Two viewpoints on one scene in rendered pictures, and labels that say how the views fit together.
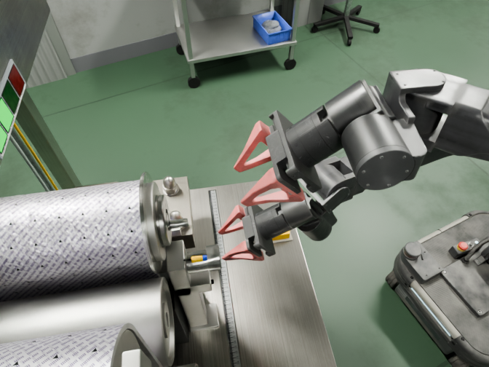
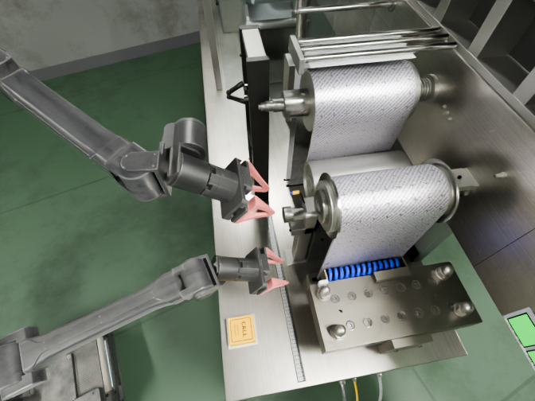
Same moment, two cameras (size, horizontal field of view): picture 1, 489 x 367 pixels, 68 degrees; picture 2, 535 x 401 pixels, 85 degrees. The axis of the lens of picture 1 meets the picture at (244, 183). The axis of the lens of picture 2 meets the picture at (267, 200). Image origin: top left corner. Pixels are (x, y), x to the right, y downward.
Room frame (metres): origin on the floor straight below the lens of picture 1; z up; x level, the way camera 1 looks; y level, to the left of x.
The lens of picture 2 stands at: (0.63, 0.00, 1.79)
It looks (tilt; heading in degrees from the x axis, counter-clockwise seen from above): 56 degrees down; 180
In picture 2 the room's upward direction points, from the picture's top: straight up
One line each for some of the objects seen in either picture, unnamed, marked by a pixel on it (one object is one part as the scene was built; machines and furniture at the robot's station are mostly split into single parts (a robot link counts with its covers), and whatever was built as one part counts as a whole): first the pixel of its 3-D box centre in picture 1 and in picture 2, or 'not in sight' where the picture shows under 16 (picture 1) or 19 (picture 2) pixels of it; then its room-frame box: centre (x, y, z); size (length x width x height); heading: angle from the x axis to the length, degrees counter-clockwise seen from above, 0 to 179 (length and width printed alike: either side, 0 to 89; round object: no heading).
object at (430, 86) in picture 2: not in sight; (416, 90); (-0.01, 0.38, 1.33); 0.07 x 0.07 x 0.07; 9
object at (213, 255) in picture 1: (213, 257); (287, 214); (0.26, 0.05, 1.18); 0.04 x 0.02 x 0.04; 9
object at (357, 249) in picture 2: not in sight; (372, 247); (0.32, 0.26, 1.12); 0.23 x 0.01 x 0.18; 99
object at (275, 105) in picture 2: not in sight; (271, 106); (0.05, 0.01, 1.33); 0.06 x 0.03 x 0.03; 99
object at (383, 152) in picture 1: (394, 134); (170, 156); (0.29, -0.17, 1.42); 0.12 x 0.12 x 0.09; 6
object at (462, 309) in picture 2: not in sight; (466, 307); (0.45, 0.49, 1.05); 0.04 x 0.04 x 0.04
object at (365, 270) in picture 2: not in sight; (364, 269); (0.34, 0.26, 1.03); 0.21 x 0.04 x 0.03; 99
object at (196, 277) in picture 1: (198, 291); (298, 235); (0.25, 0.09, 1.05); 0.06 x 0.05 x 0.31; 99
